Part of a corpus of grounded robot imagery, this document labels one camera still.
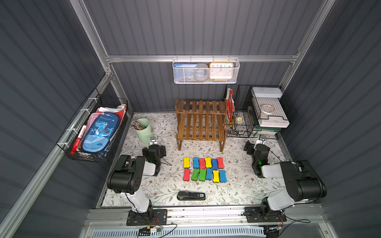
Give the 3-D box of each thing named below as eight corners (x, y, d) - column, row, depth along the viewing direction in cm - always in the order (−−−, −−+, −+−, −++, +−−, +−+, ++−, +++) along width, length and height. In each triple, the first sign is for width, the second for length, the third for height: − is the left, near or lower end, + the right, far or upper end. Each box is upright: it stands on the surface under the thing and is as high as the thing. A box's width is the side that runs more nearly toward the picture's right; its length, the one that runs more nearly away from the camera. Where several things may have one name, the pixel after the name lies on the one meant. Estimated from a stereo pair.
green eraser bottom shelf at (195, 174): (191, 179, 88) (191, 178, 86) (193, 169, 92) (193, 167, 90) (198, 181, 87) (198, 179, 86) (199, 170, 91) (199, 169, 90)
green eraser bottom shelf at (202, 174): (199, 181, 87) (199, 179, 85) (198, 170, 91) (199, 168, 90) (206, 181, 87) (206, 179, 85) (205, 170, 91) (206, 168, 90)
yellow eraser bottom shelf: (213, 182, 87) (213, 180, 85) (212, 171, 91) (212, 170, 89) (219, 182, 87) (220, 180, 85) (218, 171, 91) (218, 170, 89)
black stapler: (177, 200, 81) (176, 197, 76) (178, 193, 83) (177, 190, 78) (205, 200, 81) (205, 197, 76) (204, 193, 83) (205, 190, 78)
